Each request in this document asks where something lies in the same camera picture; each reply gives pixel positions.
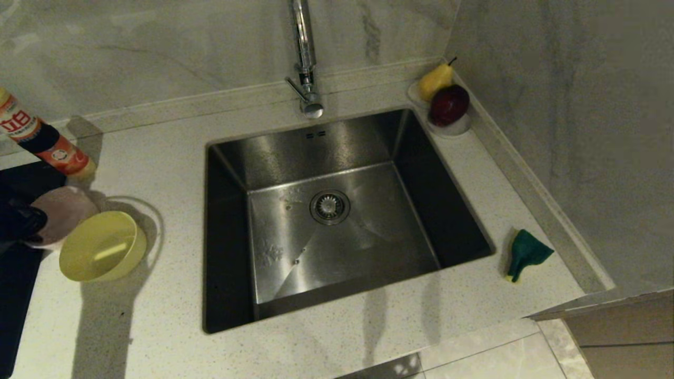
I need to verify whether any pink bowl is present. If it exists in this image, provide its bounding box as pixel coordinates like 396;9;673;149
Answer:
24;185;102;251

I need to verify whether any yellow bowl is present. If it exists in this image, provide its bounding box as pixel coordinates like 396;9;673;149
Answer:
58;211;148;283

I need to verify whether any chrome faucet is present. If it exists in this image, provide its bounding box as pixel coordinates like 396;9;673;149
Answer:
284;0;325;119

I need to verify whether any green sponge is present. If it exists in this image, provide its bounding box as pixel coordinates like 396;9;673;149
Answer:
505;228;555;284

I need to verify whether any round metal sink drain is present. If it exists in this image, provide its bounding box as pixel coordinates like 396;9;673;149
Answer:
310;189;351;226

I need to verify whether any stainless steel sink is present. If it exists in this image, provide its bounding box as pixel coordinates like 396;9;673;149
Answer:
203;107;496;335

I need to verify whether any yellow pear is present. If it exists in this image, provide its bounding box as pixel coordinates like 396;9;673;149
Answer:
419;57;458;102

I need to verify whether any white fruit dish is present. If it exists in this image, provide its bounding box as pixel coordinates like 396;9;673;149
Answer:
407;82;473;138

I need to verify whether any dark red apple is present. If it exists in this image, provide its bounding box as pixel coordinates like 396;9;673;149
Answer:
429;84;471;127

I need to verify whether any beige wooden cabinet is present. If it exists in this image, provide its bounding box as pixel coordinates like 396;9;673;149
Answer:
527;288;674;379

